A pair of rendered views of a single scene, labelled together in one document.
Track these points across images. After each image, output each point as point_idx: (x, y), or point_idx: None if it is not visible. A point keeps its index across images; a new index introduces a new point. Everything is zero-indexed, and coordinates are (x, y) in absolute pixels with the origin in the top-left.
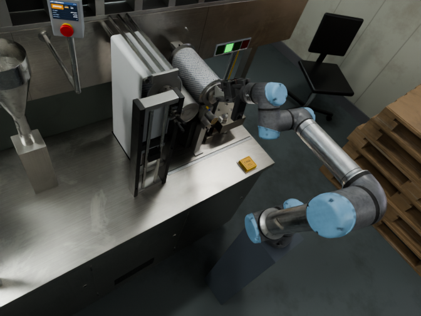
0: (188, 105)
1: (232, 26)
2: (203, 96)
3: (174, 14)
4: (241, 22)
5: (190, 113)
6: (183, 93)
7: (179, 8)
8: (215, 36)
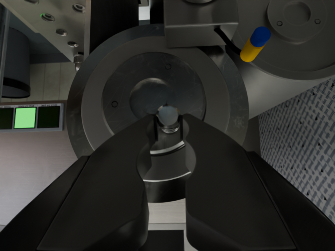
0: (320, 75)
1: (30, 169)
2: (230, 112)
3: (183, 214)
4: (7, 176)
5: (277, 4)
6: (267, 102)
7: (173, 224)
8: (69, 150)
